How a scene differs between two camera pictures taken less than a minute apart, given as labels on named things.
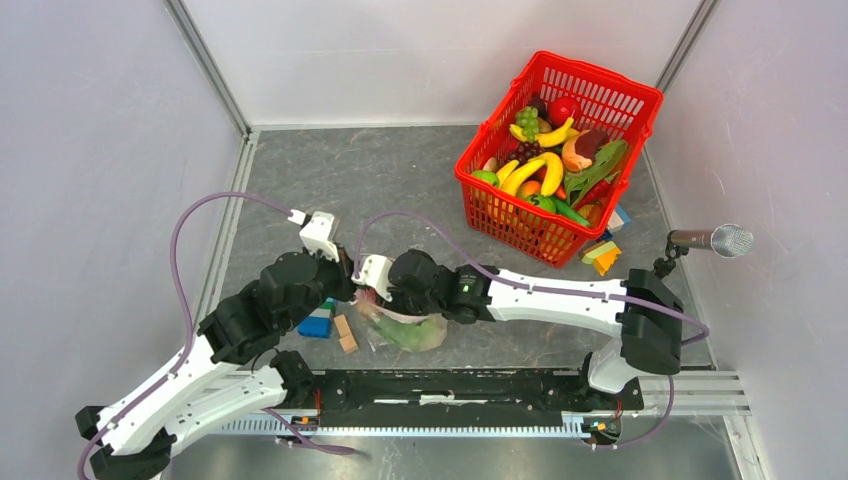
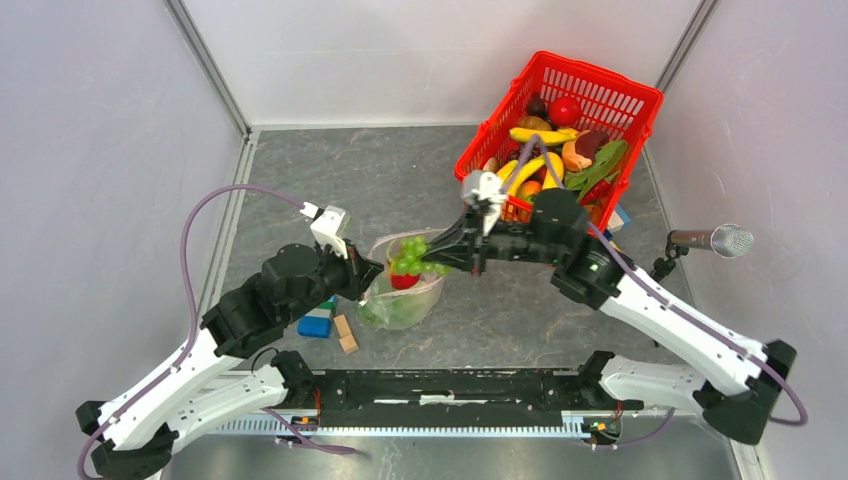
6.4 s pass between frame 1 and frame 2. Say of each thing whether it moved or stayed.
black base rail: stayed
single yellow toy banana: moved
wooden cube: stayed
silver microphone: stayed
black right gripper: moved
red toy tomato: stayed
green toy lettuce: moved
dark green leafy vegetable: stayed
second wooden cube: stayed
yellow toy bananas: stayed
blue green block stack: stayed
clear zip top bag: moved
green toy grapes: moved
